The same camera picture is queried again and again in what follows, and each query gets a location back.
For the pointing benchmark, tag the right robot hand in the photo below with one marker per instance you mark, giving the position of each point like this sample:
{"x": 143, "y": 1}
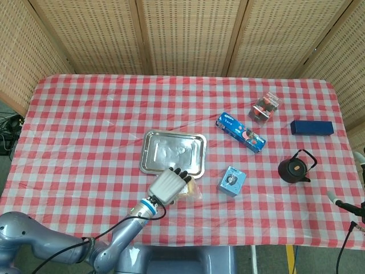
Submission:
{"x": 353, "y": 197}

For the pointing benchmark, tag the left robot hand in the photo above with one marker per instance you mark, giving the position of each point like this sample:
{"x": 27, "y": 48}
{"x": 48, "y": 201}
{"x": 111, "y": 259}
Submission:
{"x": 166, "y": 185}

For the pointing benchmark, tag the packaged bread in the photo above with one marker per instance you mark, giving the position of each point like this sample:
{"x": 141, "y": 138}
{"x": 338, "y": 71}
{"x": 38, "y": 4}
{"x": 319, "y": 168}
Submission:
{"x": 191, "y": 189}

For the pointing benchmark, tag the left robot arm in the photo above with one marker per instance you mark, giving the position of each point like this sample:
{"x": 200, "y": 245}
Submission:
{"x": 71, "y": 242}

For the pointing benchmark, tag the silver metal tray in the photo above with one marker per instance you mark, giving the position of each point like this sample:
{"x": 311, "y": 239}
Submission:
{"x": 173, "y": 151}

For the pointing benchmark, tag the small light blue box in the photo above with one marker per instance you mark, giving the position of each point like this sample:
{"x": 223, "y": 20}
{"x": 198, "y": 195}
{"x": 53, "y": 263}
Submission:
{"x": 232, "y": 181}

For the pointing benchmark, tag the dark brown teapot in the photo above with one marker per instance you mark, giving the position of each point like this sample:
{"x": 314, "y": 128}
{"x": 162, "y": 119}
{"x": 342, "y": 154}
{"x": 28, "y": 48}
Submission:
{"x": 292, "y": 170}

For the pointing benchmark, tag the grey robot torso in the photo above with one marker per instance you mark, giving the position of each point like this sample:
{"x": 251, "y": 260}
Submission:
{"x": 182, "y": 259}

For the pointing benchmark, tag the dark blue rectangular box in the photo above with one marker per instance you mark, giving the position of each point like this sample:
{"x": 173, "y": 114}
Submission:
{"x": 312, "y": 127}

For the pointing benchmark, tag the red white checkered tablecloth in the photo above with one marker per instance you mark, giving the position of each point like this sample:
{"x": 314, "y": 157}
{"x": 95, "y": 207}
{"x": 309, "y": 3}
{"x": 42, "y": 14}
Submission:
{"x": 114, "y": 114}

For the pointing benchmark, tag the blue Oreo cookie box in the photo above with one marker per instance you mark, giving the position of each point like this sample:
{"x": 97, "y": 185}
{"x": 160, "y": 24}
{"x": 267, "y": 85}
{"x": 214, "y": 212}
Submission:
{"x": 240, "y": 132}

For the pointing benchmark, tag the clear box with red items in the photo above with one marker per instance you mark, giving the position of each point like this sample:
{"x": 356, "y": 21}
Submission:
{"x": 265, "y": 107}

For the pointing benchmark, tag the woven folding screen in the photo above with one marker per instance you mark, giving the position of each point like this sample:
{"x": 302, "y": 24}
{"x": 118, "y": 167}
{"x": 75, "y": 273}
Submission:
{"x": 182, "y": 34}

